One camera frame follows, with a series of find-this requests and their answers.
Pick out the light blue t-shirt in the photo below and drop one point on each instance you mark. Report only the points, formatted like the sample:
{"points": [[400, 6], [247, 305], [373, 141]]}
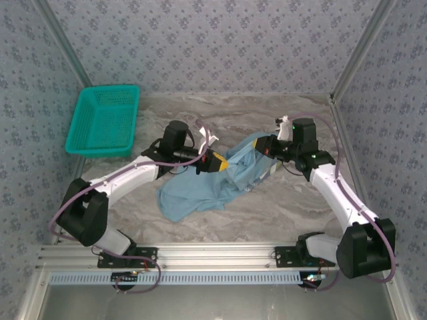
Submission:
{"points": [[193, 190]]}

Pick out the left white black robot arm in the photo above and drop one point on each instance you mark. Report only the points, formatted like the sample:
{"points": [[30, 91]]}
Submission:
{"points": [[133, 173]]}

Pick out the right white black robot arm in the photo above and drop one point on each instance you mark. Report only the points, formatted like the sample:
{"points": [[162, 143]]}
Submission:
{"points": [[330, 190]]}

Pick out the green plastic basket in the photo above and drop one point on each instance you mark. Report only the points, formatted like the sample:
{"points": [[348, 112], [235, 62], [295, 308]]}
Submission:
{"points": [[100, 123]]}

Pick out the small black circuit board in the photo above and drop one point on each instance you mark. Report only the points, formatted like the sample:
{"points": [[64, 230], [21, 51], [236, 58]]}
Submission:
{"points": [[312, 278], [124, 276]]}

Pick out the aluminium mounting rail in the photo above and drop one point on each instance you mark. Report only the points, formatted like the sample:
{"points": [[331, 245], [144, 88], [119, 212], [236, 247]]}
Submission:
{"points": [[213, 253]]}

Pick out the aluminium corner post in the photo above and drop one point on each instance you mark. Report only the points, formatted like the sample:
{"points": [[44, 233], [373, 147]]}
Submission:
{"points": [[364, 43], [65, 43]]}

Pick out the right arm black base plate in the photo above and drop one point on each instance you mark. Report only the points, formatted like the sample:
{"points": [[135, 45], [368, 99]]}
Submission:
{"points": [[283, 256]]}

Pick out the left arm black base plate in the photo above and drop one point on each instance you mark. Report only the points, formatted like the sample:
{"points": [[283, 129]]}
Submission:
{"points": [[146, 258]]}

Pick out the aluminium frame leg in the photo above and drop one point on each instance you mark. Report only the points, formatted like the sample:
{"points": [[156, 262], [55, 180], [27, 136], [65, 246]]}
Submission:
{"points": [[31, 296], [397, 296]]}

